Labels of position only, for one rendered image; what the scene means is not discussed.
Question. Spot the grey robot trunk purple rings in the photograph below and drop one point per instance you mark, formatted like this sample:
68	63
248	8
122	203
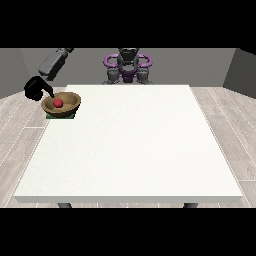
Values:
127	68

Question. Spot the green square pad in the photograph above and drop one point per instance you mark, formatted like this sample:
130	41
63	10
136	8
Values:
50	116

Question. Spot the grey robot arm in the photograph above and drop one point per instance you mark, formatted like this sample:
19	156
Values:
52	64

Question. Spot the brown wooden bowl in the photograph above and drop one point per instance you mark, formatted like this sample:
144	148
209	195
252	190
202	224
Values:
68	104

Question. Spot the small red ball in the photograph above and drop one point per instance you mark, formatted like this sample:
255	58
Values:
58	103

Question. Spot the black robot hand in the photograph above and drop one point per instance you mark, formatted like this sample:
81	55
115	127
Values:
35	88

